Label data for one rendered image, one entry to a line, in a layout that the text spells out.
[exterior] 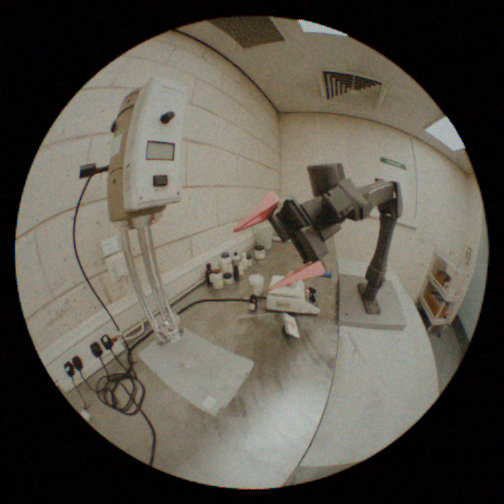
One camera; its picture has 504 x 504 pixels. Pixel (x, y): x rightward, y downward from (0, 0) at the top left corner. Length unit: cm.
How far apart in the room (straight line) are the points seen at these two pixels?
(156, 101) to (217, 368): 54
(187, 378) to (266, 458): 29
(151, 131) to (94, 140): 41
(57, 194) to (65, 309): 34
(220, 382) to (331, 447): 34
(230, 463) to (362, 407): 33
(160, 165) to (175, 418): 48
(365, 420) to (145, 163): 62
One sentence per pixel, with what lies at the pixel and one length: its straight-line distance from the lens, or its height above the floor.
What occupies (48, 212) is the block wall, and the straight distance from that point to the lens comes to 57.
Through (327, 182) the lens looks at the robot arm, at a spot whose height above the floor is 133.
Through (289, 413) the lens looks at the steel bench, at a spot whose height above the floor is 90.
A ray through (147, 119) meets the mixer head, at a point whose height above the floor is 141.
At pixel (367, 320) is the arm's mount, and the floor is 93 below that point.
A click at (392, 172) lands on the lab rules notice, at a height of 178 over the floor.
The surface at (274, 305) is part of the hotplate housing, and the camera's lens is 59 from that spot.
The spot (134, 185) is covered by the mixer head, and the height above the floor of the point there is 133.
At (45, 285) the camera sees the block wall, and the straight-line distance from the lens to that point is 60.
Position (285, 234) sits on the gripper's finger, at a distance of 27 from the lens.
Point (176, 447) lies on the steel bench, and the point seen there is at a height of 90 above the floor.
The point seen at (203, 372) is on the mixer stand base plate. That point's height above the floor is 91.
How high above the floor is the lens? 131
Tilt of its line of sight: 21 degrees down
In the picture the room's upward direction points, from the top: straight up
